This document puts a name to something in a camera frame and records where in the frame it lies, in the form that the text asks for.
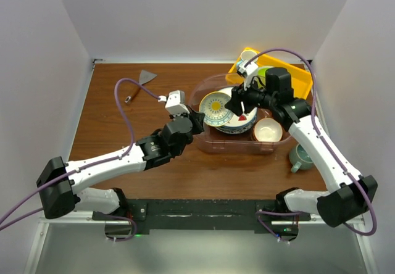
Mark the yellow plastic tray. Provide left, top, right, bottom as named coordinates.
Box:
left=225, top=54, right=313, bottom=99

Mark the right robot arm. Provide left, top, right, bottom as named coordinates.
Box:
left=225, top=67, right=378, bottom=228

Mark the green plate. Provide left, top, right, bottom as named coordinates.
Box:
left=257, top=66, right=273, bottom=78

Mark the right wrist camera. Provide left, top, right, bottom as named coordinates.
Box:
left=236, top=60, right=259, bottom=91

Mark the metal scraper wooden handle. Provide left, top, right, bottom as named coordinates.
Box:
left=125, top=70, right=157, bottom=104

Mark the yellow dotted blue bowl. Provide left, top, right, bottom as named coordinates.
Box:
left=199, top=91, right=234, bottom=127

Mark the light blue mug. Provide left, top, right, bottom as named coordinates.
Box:
left=236, top=49, right=257, bottom=69

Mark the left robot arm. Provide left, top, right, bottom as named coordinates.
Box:
left=36, top=110, right=205, bottom=219

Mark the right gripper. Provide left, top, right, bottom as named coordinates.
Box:
left=225, top=74, right=276, bottom=117

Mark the teal ceramic mug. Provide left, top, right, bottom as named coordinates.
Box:
left=288, top=144, right=314, bottom=173

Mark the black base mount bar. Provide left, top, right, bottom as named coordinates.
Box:
left=92, top=198, right=311, bottom=236

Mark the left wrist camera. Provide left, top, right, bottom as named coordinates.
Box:
left=158, top=90, right=190, bottom=117

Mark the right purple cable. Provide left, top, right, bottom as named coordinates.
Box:
left=243, top=48, right=378, bottom=236

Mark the clear plastic bin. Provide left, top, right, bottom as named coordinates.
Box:
left=188, top=74, right=293, bottom=154

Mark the white orange rim bowl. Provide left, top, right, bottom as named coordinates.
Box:
left=255, top=118, right=283, bottom=143

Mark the red patterned bowl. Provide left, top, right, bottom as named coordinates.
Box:
left=251, top=125, right=259, bottom=141

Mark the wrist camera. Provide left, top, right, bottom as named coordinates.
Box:
left=236, top=60, right=259, bottom=91
left=158, top=90, right=190, bottom=117

